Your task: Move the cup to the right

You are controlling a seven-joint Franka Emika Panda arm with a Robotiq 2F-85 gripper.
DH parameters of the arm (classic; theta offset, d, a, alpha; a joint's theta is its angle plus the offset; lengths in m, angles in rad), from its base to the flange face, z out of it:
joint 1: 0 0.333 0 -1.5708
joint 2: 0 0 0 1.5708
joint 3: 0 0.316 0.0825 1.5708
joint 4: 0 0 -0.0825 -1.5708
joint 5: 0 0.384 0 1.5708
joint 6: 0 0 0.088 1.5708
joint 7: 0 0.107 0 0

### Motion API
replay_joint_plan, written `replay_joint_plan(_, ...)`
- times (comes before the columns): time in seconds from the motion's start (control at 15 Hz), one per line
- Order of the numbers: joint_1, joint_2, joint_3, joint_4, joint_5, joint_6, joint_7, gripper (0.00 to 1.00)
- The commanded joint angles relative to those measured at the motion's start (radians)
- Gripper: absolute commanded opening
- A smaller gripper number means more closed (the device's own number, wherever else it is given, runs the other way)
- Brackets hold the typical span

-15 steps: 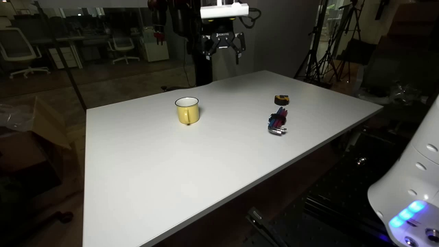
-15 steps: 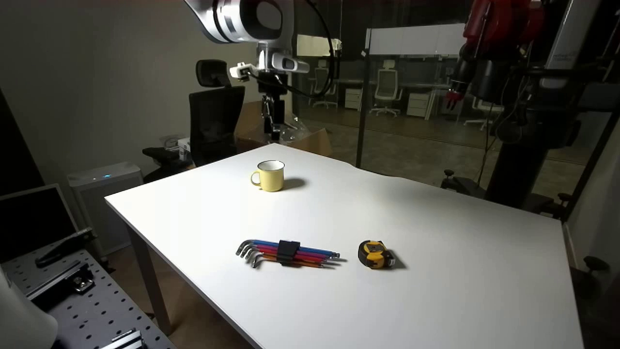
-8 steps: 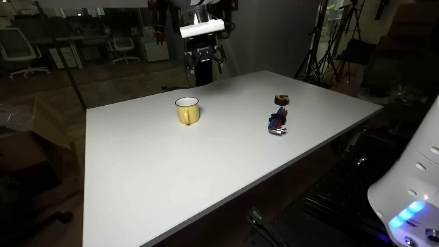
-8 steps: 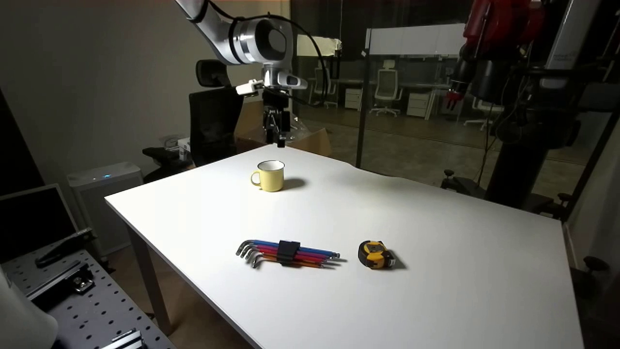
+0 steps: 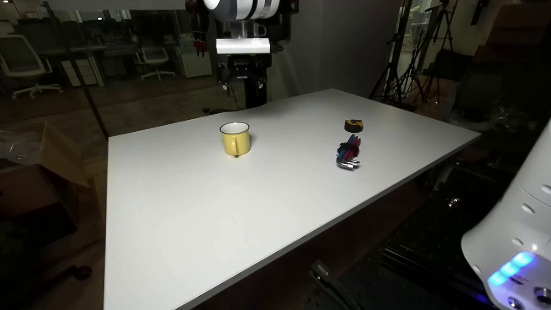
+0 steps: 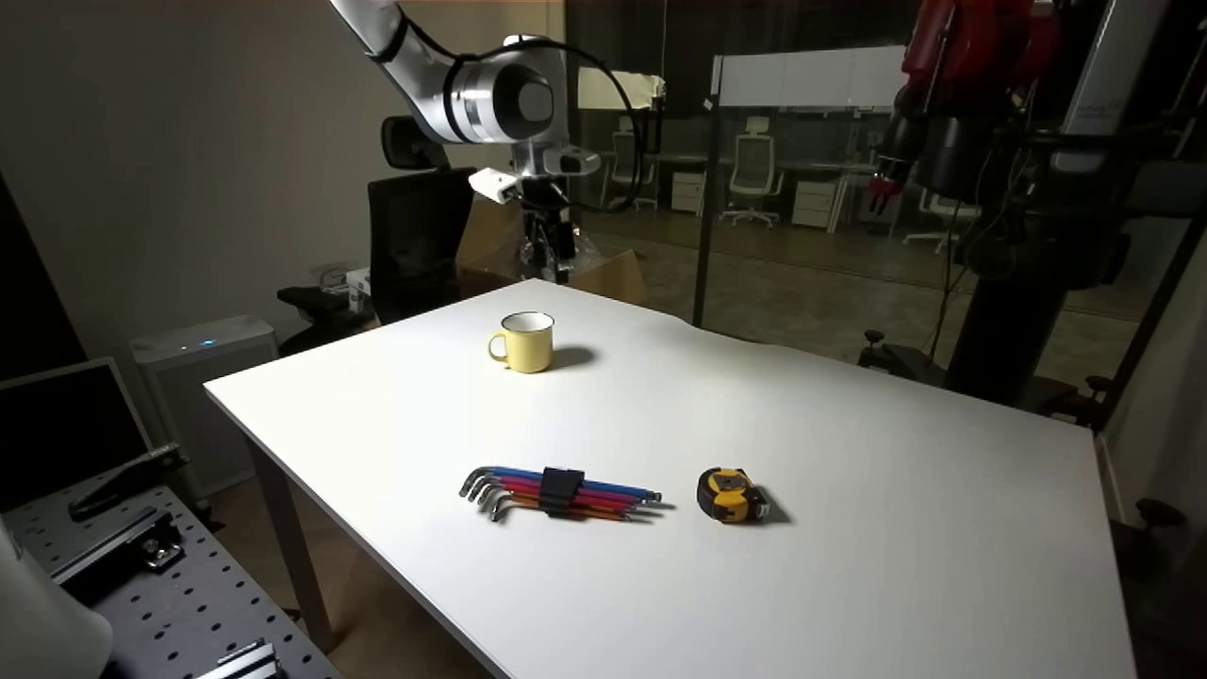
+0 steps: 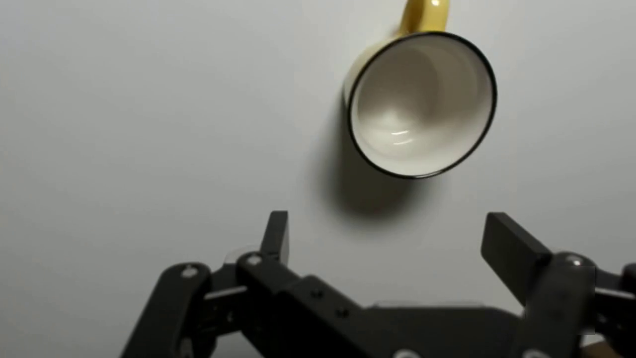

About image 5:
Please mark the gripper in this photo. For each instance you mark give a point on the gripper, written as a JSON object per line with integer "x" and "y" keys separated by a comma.
{"x": 244, "y": 62}

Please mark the white cabinet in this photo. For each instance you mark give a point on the white cabinet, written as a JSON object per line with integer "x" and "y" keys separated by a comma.
{"x": 196, "y": 60}

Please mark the yellow enamel mug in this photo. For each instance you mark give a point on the yellow enamel mug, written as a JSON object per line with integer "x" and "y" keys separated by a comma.
{"x": 236, "y": 142}

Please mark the white office chair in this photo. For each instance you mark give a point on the white office chair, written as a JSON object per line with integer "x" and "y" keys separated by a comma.
{"x": 19, "y": 60}
{"x": 155, "y": 58}

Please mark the black yellow tape measure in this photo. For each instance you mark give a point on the black yellow tape measure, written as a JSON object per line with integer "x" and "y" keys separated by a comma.
{"x": 353, "y": 126}

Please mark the bundle of coloured hex keys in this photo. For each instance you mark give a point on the bundle of coloured hex keys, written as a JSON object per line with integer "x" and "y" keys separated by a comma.
{"x": 348, "y": 150}

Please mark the office desk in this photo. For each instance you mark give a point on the office desk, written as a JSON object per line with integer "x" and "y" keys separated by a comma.
{"x": 86, "y": 49}

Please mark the row of black tripods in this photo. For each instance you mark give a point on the row of black tripods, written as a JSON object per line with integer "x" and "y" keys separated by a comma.
{"x": 407, "y": 64}

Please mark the grey drawer cabinet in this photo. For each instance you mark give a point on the grey drawer cabinet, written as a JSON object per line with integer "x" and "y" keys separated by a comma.
{"x": 79, "y": 72}

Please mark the black stand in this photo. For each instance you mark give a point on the black stand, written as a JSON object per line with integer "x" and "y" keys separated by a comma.
{"x": 77, "y": 73}

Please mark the cardboard box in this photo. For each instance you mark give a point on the cardboard box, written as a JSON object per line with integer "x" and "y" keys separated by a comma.
{"x": 47, "y": 172}

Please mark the clear plastic bag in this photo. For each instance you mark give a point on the clear plastic bag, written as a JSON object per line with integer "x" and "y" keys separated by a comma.
{"x": 19, "y": 146}

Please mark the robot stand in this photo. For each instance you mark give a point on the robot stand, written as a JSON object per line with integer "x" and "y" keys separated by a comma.
{"x": 430, "y": 267}

